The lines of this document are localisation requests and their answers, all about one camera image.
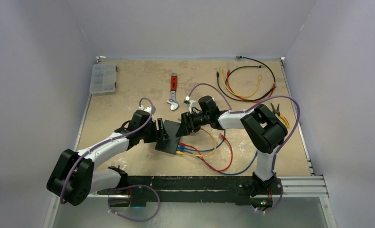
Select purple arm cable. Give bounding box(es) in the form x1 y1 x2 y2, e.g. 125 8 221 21
187 83 301 215
59 97 162 223

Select yellow black pliers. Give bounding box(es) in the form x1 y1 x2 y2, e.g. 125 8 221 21
271 103 290 128

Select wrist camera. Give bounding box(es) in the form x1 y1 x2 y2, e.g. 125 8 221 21
139 105 156 114
183 96 197 114

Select silver adjustable wrench red handle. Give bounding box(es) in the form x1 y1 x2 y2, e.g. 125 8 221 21
167 73 178 111

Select black network switch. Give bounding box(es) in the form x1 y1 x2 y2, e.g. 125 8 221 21
155 120 180 155

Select black braided cable teal plug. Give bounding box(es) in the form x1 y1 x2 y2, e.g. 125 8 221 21
225 56 276 101

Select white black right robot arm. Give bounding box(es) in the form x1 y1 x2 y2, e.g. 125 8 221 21
176 95 288 195

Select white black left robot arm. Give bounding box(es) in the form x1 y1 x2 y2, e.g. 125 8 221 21
46 110 169 206

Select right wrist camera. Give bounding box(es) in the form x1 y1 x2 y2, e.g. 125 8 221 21
183 96 197 114

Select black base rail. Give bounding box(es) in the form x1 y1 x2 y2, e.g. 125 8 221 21
98 176 283 209

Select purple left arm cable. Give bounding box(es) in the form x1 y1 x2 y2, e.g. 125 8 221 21
59 97 162 223

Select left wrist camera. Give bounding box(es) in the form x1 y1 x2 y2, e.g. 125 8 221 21
139 105 156 114

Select clear plastic organizer box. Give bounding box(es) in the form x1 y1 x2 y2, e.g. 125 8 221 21
89 63 117 95

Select blue ethernet cable lower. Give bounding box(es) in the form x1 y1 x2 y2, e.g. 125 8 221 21
176 148 259 176

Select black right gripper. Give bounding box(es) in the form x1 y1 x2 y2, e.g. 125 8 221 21
176 110 210 137

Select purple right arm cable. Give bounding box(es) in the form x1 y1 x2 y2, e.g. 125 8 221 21
187 83 301 215

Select red ethernet cable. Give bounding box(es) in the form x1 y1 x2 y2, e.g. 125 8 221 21
226 70 277 103
178 133 234 173

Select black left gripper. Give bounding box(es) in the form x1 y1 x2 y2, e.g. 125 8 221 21
139 118 168 143

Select aluminium frame rail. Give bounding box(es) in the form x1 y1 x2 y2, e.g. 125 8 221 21
43 176 337 228

